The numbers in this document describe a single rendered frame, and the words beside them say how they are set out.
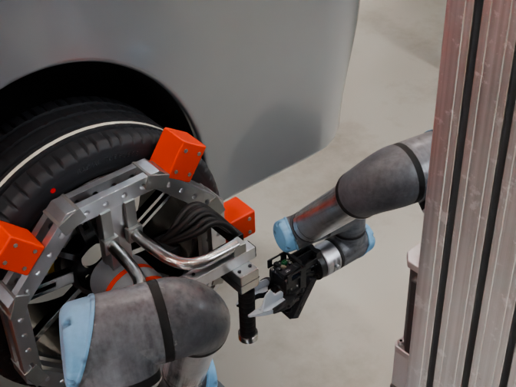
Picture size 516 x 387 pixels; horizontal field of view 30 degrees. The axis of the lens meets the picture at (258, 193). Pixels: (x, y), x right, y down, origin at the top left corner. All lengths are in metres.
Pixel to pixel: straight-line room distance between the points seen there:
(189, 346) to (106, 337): 0.12
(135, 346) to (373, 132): 2.92
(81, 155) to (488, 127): 1.25
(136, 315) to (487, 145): 0.59
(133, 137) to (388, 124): 2.25
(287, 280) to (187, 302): 0.79
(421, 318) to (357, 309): 2.22
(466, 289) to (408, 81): 3.52
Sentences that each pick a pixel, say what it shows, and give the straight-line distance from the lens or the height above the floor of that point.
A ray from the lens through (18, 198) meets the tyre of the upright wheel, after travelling 1.98.
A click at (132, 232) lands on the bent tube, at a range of 2.04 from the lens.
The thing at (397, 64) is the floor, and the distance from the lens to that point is 4.61.
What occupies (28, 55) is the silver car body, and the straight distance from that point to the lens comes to 2.00.
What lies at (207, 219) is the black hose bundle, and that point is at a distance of 2.00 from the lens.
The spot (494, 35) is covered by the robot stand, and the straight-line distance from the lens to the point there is 0.83.
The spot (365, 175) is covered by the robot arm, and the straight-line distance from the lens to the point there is 1.74.
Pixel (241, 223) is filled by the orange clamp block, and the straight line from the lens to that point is 2.26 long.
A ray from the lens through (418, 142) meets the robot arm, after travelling 1.77.
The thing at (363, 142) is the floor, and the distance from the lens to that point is 4.06.
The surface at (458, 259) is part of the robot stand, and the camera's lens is 0.98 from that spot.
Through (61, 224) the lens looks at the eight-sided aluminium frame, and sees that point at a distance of 1.94.
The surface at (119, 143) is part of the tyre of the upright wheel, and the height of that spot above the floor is 1.16.
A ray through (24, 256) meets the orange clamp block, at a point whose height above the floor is 1.07.
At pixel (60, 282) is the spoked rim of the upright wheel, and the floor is 0.86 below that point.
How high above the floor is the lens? 2.30
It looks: 38 degrees down
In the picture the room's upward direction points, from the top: 2 degrees counter-clockwise
